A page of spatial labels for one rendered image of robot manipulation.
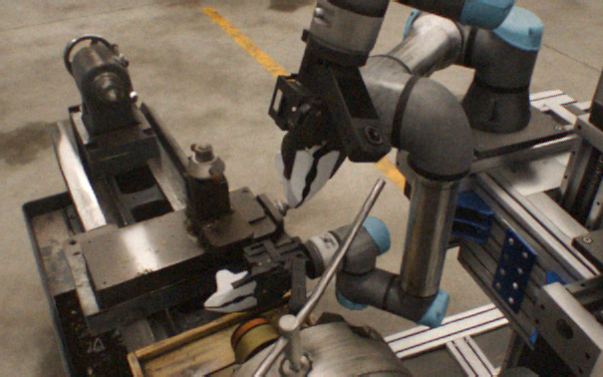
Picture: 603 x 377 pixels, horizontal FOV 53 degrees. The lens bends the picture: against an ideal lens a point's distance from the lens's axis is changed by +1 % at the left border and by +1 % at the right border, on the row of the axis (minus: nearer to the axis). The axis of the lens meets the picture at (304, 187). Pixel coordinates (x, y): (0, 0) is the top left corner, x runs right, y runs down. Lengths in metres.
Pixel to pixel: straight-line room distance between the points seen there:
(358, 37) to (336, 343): 0.38
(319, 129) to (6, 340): 2.07
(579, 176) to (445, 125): 0.48
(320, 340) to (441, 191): 0.33
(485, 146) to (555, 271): 0.28
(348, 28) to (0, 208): 2.74
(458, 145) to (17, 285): 2.20
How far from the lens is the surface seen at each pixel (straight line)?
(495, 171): 1.39
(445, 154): 0.92
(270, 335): 0.93
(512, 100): 1.33
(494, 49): 1.28
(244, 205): 1.39
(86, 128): 1.83
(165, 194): 1.63
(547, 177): 1.41
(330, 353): 0.77
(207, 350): 1.23
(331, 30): 0.65
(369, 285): 1.16
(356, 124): 0.63
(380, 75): 0.94
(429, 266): 1.07
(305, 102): 0.69
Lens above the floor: 1.85
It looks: 38 degrees down
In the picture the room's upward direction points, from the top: straight up
